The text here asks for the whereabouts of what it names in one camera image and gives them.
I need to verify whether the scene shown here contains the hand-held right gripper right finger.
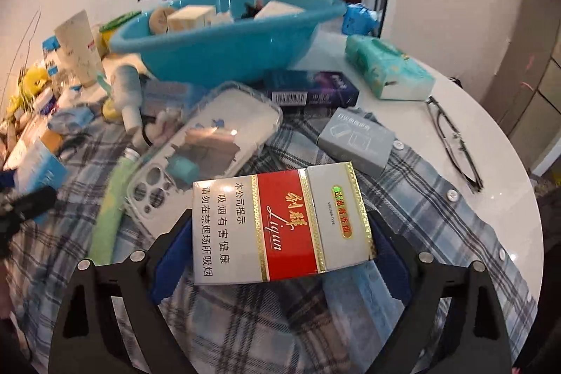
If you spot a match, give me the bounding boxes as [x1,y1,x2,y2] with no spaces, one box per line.
[367,210,513,374]

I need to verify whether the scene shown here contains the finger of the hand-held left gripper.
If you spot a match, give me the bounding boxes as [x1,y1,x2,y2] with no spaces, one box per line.
[0,185,58,226]

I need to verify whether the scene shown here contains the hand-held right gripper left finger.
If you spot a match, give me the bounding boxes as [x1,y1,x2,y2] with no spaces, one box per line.
[48,208,196,374]

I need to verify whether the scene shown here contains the red white cigarette box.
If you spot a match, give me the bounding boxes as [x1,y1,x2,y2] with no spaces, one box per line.
[192,163,378,286]

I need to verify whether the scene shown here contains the blue plastic basin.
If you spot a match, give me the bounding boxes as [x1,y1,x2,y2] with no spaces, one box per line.
[108,0,347,84]

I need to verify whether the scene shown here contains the yellow container green lid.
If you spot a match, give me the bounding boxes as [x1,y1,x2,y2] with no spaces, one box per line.
[99,11,143,59]

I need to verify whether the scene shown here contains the blue white box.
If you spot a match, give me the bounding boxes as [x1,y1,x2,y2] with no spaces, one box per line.
[2,137,68,226]

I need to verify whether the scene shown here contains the light green foam strip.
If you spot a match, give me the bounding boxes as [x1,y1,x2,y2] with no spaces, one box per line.
[88,150,141,265]

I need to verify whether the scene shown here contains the blue wipes packet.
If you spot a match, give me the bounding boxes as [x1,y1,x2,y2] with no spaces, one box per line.
[47,106,95,135]

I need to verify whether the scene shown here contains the blue plaid shirt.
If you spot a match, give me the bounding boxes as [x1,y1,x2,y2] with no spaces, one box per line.
[9,107,540,374]

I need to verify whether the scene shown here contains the yellow disc teal hook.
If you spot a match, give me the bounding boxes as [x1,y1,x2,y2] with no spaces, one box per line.
[94,74,121,121]

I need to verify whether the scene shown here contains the yellow plastic bag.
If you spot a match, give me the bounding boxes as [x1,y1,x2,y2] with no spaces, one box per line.
[6,65,51,116]

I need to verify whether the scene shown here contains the small grey box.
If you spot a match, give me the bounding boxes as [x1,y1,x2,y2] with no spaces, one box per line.
[316,108,395,178]

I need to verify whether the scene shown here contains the black framed eyeglasses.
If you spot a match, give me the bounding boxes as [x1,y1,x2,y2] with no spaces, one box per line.
[425,96,484,193]

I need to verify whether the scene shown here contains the white lotion bottle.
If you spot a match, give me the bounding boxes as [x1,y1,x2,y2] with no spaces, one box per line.
[109,65,145,134]

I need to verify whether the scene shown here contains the blue white carton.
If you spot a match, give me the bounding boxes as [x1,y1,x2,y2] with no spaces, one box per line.
[41,36,62,79]

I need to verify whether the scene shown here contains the white marbled tube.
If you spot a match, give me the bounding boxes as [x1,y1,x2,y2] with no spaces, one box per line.
[53,10,106,88]

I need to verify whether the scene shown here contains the translucent blue box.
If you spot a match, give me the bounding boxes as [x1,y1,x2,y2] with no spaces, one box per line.
[141,80,211,118]

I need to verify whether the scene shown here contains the dark blue cigarette box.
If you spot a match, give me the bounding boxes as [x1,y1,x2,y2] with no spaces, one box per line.
[263,69,360,108]

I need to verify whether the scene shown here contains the green tissue pack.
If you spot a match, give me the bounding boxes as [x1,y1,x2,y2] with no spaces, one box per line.
[344,34,434,102]

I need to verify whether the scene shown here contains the beige round vented disc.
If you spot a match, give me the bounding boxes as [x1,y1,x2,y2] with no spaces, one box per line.
[148,7,176,35]

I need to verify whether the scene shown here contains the cream box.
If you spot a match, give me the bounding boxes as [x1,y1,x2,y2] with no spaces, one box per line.
[167,5,217,34]

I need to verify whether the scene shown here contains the blue plastic bag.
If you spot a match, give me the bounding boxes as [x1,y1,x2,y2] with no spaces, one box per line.
[342,2,380,36]

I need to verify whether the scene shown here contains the black hair clip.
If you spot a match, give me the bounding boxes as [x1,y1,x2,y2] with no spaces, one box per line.
[239,0,264,20]

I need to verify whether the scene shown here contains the pink plush hair tie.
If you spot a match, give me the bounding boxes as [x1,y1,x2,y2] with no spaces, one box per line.
[140,111,180,149]

